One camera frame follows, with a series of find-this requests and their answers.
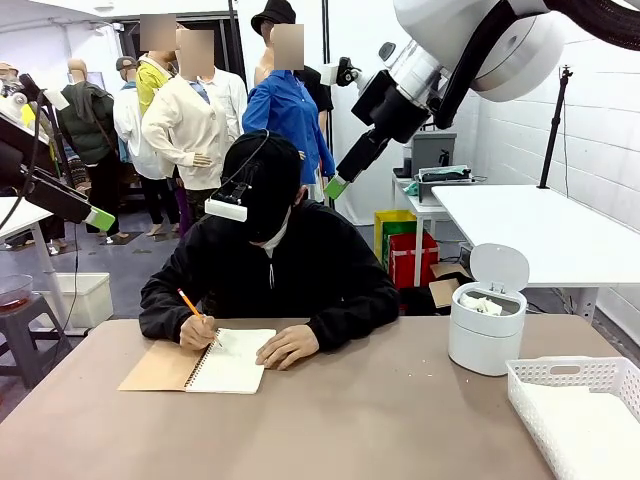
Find black baseball cap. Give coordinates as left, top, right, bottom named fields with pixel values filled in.
left=219, top=130, right=303, bottom=244

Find person's right forearm black sleeve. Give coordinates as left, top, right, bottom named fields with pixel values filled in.
left=138, top=277, right=206, bottom=339

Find clear red bowl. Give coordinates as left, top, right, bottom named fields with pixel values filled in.
left=0, top=273, right=35, bottom=314

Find spiral notebook brown cover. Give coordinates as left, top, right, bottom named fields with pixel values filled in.
left=117, top=327, right=278, bottom=395

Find mannequin in black tee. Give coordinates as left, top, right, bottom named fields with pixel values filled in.
left=253, top=34, right=335, bottom=114

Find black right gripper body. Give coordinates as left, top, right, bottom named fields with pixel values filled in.
left=351, top=70, right=431, bottom=145

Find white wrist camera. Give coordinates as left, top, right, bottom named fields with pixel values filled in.
left=319, top=57, right=362, bottom=87
left=42, top=89, right=70, bottom=111

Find person's right hand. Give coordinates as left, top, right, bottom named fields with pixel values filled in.
left=178, top=314, right=221, bottom=351

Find grey stool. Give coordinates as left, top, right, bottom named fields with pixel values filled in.
left=0, top=292, right=74, bottom=389

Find black bucket hat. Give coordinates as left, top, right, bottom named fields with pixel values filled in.
left=250, top=0, right=297, bottom=36

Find black light stand pole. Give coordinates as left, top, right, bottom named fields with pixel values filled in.
left=321, top=0, right=335, bottom=209

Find orange pencil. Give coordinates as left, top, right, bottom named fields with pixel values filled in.
left=176, top=287, right=224, bottom=349

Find black tripod on table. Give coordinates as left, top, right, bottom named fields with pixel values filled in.
left=537, top=63, right=575, bottom=190

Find red and yellow crates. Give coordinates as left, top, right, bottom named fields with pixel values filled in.
left=388, top=231, right=440, bottom=289

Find person's left forearm black sleeve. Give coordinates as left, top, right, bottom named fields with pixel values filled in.
left=307, top=279, right=401, bottom=352

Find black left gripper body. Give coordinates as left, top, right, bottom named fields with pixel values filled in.
left=0, top=112, right=55, bottom=190

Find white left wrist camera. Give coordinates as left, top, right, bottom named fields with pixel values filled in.
left=42, top=89, right=70, bottom=111

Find small white side table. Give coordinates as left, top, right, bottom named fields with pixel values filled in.
left=391, top=172, right=454, bottom=251

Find white perforated plastic basket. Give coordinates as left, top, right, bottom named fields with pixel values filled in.
left=506, top=355, right=640, bottom=480

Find mannequin grey cap white shirt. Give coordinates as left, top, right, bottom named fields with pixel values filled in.
left=113, top=55, right=176, bottom=236

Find person's black jacket torso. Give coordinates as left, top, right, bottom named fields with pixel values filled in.
left=138, top=199, right=401, bottom=351

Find white table with leg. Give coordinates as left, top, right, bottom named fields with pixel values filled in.
left=0, top=196, right=71, bottom=335

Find mannequin in blue shirt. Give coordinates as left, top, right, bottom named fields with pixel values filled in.
left=242, top=23, right=336, bottom=179

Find mannequin in cream cardigan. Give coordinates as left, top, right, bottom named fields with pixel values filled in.
left=141, top=29, right=249, bottom=226

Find mannequin in yellow shirt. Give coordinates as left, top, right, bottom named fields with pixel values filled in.
left=135, top=14, right=179, bottom=119

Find yellow bag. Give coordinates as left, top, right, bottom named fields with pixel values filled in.
left=373, top=209, right=418, bottom=256

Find white lidded trash bin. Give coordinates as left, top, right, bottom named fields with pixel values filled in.
left=448, top=243, right=530, bottom=377

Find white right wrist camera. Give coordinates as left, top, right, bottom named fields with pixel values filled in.
left=319, top=57, right=362, bottom=87

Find white floor storage bin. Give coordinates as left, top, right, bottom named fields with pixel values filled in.
left=37, top=272, right=115, bottom=330

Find brown cardboard box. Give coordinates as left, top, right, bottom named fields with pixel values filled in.
left=428, top=262, right=474, bottom=309

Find mannequin beige hat yellow scarf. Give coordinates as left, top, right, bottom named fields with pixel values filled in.
left=0, top=61, right=56, bottom=151

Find large white table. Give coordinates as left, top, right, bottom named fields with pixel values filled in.
left=430, top=183, right=640, bottom=329

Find green bag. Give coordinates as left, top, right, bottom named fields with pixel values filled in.
left=382, top=219, right=419, bottom=259

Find mannequin in dark puffer vest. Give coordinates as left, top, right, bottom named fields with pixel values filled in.
left=55, top=58, right=124, bottom=239

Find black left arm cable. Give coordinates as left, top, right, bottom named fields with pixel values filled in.
left=0, top=88, right=49, bottom=231

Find flat white paper stack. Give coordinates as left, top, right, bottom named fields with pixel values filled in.
left=527, top=383, right=640, bottom=480

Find grey tray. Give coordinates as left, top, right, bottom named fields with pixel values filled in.
left=417, top=166, right=474, bottom=204

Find grey box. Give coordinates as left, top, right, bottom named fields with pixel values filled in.
left=410, top=130, right=458, bottom=179

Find white head-mounted camera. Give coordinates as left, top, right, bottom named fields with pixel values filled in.
left=204, top=129, right=271, bottom=223

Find person's left hand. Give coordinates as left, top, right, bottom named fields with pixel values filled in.
left=254, top=324, right=320, bottom=371

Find black right arm hose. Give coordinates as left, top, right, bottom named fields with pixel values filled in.
left=432, top=0, right=640, bottom=130

